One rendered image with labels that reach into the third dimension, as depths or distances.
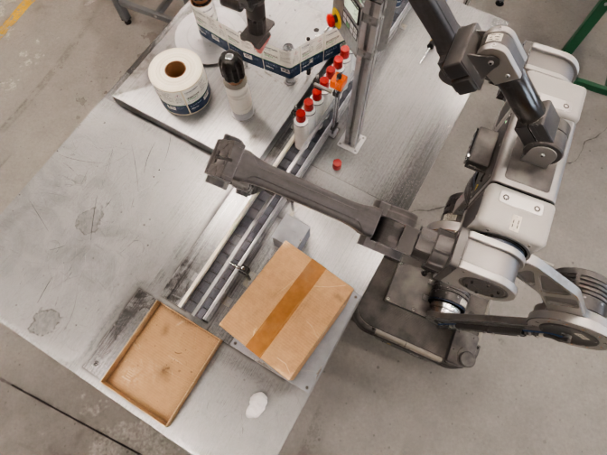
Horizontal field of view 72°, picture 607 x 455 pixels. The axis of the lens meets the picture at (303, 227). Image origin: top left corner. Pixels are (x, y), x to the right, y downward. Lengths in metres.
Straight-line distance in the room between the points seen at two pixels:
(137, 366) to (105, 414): 0.97
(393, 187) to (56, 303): 1.27
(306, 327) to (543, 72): 0.83
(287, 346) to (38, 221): 1.10
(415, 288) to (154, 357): 1.22
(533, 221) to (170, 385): 1.15
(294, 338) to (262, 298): 0.14
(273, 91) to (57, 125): 1.76
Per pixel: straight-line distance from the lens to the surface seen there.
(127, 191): 1.73
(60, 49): 3.56
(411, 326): 2.10
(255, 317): 1.17
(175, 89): 1.66
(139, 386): 1.54
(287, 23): 2.00
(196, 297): 1.46
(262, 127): 1.68
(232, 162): 0.80
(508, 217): 0.88
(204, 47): 1.95
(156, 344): 1.53
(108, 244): 1.68
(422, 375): 2.34
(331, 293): 1.17
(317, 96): 1.50
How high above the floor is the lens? 2.27
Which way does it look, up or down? 70 degrees down
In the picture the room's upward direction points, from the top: 2 degrees counter-clockwise
